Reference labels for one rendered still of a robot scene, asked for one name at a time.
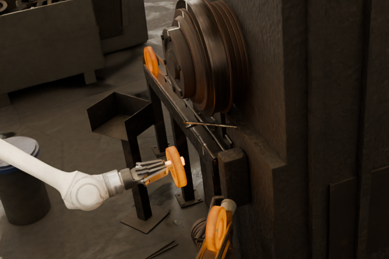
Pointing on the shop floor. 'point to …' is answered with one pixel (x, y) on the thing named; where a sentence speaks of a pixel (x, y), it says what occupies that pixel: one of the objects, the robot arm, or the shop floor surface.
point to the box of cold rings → (46, 38)
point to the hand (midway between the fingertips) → (175, 163)
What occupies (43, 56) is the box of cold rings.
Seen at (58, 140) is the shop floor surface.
